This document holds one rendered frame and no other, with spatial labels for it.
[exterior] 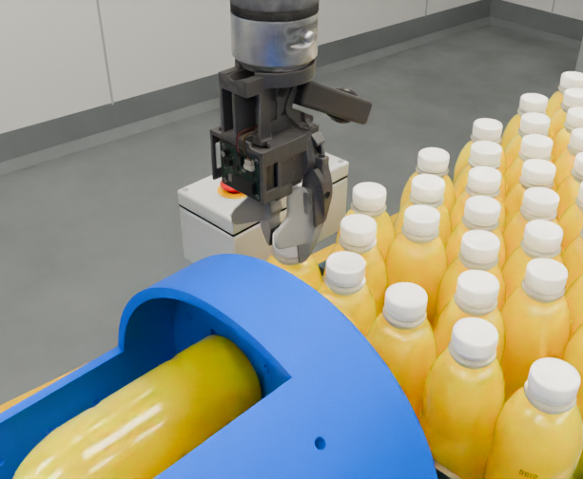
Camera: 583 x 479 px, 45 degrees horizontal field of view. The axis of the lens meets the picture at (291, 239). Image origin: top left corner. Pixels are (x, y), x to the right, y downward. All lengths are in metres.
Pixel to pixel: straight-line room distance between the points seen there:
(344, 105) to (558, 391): 0.32
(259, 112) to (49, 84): 2.90
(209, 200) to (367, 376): 0.43
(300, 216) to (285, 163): 0.07
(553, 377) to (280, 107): 0.32
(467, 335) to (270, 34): 0.30
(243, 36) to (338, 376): 0.30
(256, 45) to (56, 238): 2.35
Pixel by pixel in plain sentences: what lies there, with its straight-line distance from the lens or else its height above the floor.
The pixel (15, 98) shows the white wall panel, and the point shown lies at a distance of 3.45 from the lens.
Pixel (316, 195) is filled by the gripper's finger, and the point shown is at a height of 1.18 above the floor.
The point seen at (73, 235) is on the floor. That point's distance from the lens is 2.90.
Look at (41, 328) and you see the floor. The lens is 2.46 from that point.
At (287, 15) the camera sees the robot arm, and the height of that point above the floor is 1.35.
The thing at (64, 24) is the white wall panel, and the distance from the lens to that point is 3.45.
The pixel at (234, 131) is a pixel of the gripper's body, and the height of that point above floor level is 1.25.
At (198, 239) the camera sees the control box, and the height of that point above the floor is 1.05.
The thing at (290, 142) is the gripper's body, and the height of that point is 1.24.
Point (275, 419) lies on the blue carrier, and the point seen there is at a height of 1.21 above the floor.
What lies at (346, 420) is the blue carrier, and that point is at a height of 1.20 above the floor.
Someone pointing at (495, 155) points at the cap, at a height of 1.11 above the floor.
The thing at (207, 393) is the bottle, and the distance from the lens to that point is 0.53.
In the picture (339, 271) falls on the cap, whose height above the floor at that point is 1.11.
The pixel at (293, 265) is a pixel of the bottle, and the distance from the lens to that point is 0.75.
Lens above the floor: 1.52
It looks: 34 degrees down
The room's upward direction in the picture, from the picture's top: straight up
